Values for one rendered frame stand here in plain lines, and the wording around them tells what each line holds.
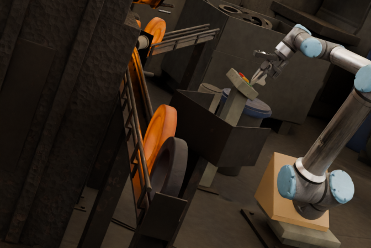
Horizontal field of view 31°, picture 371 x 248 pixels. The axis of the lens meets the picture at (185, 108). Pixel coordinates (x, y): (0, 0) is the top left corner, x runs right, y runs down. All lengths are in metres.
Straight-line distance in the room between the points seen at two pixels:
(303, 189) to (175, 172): 1.59
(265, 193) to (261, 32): 1.78
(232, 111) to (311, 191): 0.65
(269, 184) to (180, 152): 1.80
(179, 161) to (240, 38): 3.29
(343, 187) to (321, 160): 0.23
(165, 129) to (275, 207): 1.63
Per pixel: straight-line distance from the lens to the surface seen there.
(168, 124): 1.64
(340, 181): 3.10
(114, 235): 2.72
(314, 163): 2.94
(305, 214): 3.25
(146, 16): 5.22
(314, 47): 3.21
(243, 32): 4.72
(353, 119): 2.81
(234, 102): 3.39
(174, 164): 1.46
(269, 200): 3.23
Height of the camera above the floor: 1.22
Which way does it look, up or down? 15 degrees down
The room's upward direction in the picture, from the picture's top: 22 degrees clockwise
